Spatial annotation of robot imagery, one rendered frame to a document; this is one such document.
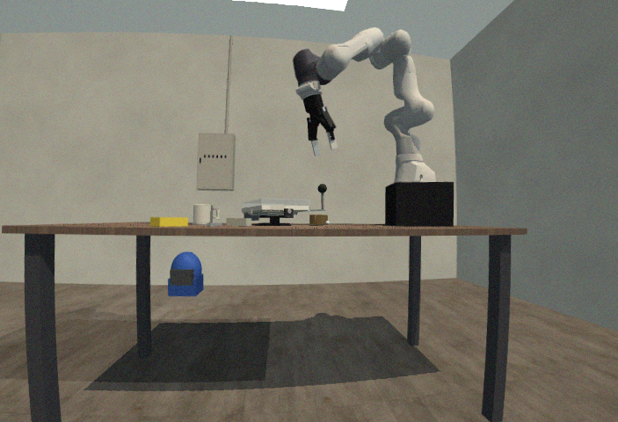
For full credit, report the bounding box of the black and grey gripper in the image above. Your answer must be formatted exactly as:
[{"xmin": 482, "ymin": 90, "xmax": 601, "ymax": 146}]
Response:
[{"xmin": 303, "ymin": 94, "xmax": 338, "ymax": 156}]

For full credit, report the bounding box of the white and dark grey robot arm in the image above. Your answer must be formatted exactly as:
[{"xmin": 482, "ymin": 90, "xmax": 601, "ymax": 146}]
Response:
[{"xmin": 293, "ymin": 27, "xmax": 439, "ymax": 183}]

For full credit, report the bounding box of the small cream box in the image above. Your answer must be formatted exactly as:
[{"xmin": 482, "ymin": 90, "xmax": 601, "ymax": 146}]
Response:
[{"xmin": 226, "ymin": 218, "xmax": 251, "ymax": 227}]

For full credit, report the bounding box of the tan hollow ring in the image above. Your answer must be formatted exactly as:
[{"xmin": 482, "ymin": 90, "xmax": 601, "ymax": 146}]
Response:
[{"xmin": 309, "ymin": 215, "xmax": 328, "ymax": 224}]

